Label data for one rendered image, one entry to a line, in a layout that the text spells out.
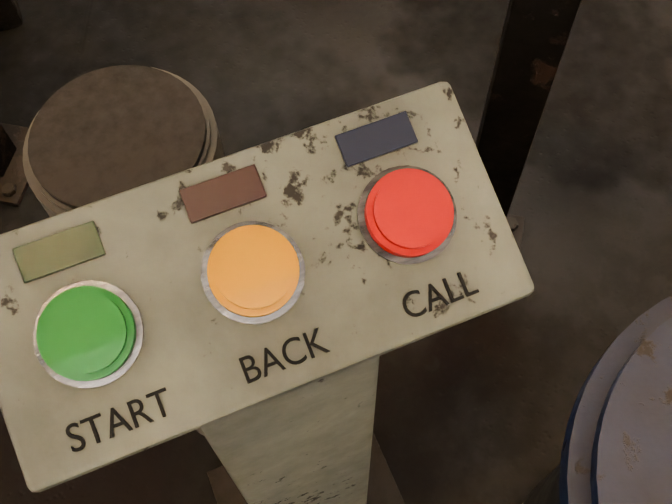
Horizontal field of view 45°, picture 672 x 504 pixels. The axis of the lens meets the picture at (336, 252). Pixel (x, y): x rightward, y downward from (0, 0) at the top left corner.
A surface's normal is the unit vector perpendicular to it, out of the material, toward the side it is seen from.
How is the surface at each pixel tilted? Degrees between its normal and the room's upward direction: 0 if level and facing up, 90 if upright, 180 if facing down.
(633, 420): 0
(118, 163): 0
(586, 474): 0
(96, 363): 20
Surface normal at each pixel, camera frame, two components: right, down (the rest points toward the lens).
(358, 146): 0.11, -0.14
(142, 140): -0.02, -0.46
